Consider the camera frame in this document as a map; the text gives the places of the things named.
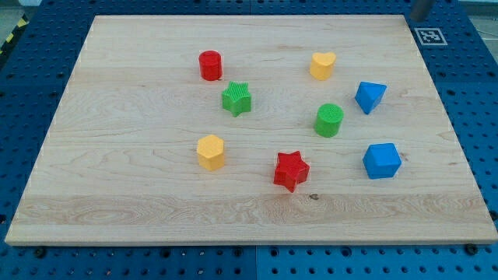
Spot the green cylinder block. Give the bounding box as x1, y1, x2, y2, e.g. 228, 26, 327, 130
314, 103, 344, 138

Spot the blue triangular prism block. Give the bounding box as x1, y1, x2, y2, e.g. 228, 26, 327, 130
355, 81, 388, 114

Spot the blue cube block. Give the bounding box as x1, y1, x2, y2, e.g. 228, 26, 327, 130
363, 143, 402, 179

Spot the white fiducial marker tag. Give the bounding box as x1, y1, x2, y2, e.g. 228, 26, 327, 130
415, 27, 447, 46

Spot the yellow heart block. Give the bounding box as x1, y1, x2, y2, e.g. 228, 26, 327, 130
309, 52, 336, 81

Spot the green star block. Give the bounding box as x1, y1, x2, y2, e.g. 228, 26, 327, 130
222, 81, 252, 117

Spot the red cylinder block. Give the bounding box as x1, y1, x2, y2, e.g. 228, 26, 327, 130
198, 50, 223, 81

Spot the grey metal pusher rod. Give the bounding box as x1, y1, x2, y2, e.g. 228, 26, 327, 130
409, 0, 436, 23

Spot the red star block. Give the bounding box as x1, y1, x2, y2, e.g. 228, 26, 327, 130
273, 151, 310, 193

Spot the yellow hexagon block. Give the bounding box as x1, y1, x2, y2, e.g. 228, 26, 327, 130
196, 135, 225, 171

